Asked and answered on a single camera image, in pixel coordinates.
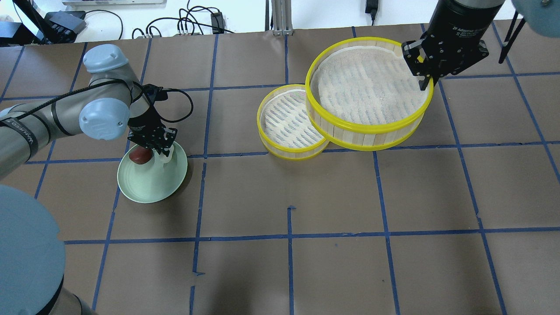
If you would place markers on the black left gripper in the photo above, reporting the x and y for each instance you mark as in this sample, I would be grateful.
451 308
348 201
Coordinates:
141 124

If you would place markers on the brown bun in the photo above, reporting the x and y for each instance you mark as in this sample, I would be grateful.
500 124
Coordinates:
140 155

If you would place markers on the aluminium frame post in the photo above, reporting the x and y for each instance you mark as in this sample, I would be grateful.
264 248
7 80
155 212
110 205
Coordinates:
281 14

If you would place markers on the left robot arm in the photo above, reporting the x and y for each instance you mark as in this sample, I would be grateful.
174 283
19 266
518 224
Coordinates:
113 103

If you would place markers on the white bun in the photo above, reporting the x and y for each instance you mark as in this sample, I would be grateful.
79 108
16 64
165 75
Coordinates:
167 154

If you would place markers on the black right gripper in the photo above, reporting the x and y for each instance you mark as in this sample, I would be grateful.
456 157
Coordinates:
461 24

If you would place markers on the black power adapter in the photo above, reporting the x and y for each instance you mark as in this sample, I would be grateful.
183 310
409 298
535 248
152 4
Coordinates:
217 20

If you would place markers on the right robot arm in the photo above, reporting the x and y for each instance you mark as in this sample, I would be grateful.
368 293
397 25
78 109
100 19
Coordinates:
541 15

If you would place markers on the light green plate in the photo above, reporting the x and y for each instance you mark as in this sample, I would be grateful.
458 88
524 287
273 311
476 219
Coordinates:
153 181

